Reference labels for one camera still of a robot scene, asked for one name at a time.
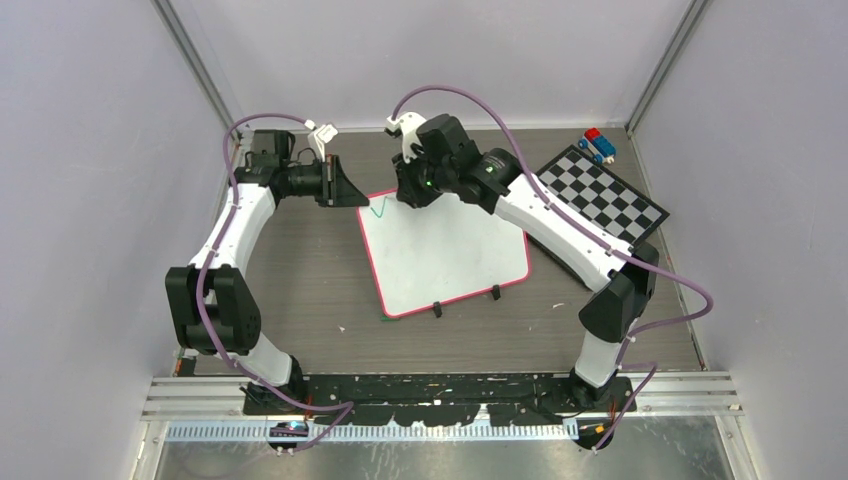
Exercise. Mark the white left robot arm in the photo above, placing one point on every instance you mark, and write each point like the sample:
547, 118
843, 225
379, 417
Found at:
213, 311

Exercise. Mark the pink-framed whiteboard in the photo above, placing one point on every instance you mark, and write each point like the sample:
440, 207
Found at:
440, 254

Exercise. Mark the aluminium frame rail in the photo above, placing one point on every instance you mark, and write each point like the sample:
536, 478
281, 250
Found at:
210, 410

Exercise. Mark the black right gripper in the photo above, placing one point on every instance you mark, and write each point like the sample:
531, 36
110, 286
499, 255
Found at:
407, 191

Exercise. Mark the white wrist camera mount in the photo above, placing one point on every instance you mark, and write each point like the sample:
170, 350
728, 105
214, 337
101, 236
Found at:
319, 136
405, 127

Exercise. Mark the red blue toy blocks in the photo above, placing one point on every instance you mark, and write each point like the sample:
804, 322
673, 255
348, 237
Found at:
599, 147

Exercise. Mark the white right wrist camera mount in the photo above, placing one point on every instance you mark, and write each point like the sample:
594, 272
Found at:
405, 127

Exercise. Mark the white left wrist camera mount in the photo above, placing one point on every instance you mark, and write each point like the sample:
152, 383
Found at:
319, 136

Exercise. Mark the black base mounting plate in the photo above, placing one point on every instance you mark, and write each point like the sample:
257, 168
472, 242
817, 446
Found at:
442, 400

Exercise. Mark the black white chessboard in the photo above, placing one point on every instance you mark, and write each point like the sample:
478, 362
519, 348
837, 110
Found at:
602, 197

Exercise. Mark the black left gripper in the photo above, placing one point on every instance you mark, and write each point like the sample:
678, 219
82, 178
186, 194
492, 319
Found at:
337, 189

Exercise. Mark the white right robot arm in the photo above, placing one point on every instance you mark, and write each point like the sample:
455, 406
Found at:
621, 279

